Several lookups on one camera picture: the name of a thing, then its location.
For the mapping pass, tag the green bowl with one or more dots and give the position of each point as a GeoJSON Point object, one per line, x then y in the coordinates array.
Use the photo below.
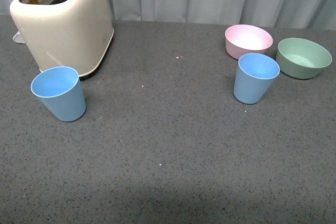
{"type": "Point", "coordinates": [302, 59]}

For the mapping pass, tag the cream white toaster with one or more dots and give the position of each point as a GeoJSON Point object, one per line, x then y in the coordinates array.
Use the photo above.
{"type": "Point", "coordinates": [74, 33]}

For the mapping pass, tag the white power plug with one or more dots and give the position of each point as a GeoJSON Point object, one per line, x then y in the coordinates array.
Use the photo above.
{"type": "Point", "coordinates": [17, 38]}

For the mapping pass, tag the pink bowl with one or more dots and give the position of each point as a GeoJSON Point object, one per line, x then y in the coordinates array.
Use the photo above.
{"type": "Point", "coordinates": [243, 39]}

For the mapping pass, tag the blue cup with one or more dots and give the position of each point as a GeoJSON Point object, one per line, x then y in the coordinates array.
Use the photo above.
{"type": "Point", "coordinates": [59, 90]}
{"type": "Point", "coordinates": [254, 76]}

